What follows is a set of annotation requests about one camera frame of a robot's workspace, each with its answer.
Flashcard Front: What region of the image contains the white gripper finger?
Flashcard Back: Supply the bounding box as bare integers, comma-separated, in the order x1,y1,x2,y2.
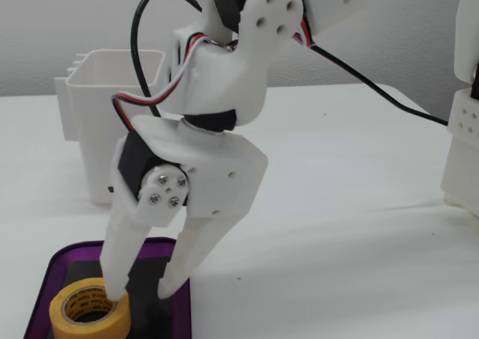
100,165,196,302

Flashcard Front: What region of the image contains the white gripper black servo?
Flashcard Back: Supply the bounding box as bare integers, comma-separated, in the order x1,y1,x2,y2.
111,114,269,300

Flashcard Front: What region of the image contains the yellow masking tape roll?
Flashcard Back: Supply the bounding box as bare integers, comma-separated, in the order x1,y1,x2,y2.
49,277,131,339

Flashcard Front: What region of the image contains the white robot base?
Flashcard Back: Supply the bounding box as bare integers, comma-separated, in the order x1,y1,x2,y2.
440,88,479,220

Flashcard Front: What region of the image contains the white plastic box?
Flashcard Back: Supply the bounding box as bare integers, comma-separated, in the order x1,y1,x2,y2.
54,49,168,207

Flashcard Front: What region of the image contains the black tray mat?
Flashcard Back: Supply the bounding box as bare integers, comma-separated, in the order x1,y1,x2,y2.
46,256,177,339

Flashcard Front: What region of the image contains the purple metal tray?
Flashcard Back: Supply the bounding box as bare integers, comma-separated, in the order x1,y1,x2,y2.
22,237,194,339

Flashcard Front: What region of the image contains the red white black servo cable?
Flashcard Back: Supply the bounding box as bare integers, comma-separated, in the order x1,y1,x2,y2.
111,31,242,134
291,0,319,49

